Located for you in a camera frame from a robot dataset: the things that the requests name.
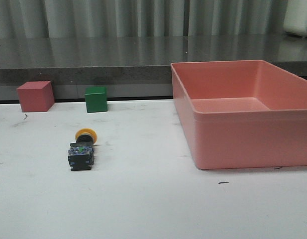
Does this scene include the yellow push button switch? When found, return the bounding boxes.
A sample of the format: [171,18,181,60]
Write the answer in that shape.
[68,128,97,171]

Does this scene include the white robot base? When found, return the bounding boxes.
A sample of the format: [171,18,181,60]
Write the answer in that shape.
[283,0,307,37]

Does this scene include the dark grey counter shelf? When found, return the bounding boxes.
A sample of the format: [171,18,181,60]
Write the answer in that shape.
[0,34,307,104]

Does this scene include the green cube block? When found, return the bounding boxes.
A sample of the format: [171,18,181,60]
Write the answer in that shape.
[85,87,108,113]

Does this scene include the pink plastic bin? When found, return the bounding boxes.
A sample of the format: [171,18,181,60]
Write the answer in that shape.
[171,60,307,169]

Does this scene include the pink cube block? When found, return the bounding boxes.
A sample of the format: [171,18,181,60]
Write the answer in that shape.
[16,81,55,113]

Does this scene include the grey pleated curtain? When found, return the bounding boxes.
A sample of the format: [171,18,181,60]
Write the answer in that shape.
[0,0,287,39]

